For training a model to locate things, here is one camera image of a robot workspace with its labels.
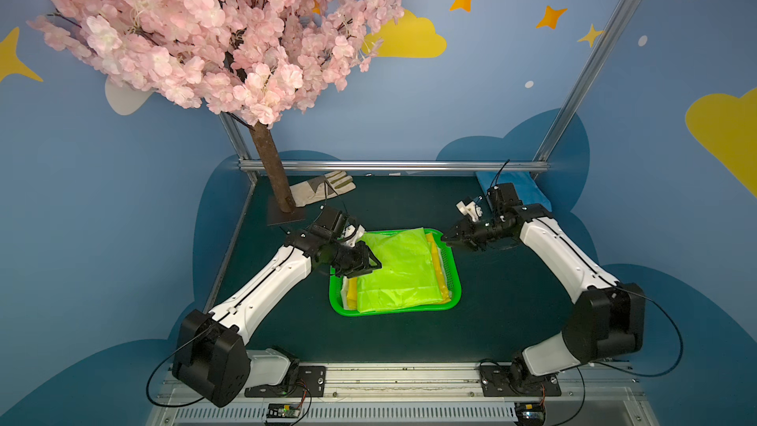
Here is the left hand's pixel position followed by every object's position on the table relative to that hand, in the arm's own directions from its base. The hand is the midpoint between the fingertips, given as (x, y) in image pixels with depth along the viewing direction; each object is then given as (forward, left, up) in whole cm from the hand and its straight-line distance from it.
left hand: (378, 264), depth 78 cm
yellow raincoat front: (-4, +7, -10) cm, 13 cm away
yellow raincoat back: (-5, -19, -9) cm, 22 cm away
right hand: (+8, -19, +1) cm, 21 cm away
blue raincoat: (+42, -59, -15) cm, 74 cm away
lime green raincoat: (-1, -8, -5) cm, 10 cm away
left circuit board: (-32, +23, -18) cm, 43 cm away
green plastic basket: (+3, -22, -9) cm, 24 cm away
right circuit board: (-31, -40, -19) cm, 53 cm away
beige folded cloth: (+43, +25, -17) cm, 52 cm away
